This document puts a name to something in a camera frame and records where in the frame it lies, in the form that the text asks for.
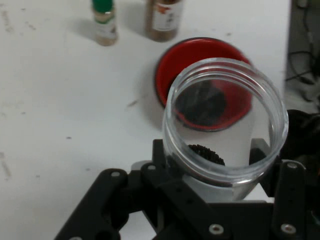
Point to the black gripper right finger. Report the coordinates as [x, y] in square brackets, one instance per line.
[290, 200]

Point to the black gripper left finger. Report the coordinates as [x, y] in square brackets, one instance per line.
[107, 200]

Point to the black seeds heap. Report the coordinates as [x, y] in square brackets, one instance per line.
[200, 102]
[207, 152]

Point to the clear plastic jar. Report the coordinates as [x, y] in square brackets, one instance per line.
[277, 105]

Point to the red bowl with black rim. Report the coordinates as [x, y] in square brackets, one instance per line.
[195, 52]

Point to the small spice bottle green cap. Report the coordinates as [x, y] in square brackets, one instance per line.
[105, 25]

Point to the spice jar white perforated lid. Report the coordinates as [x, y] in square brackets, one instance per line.
[165, 22]

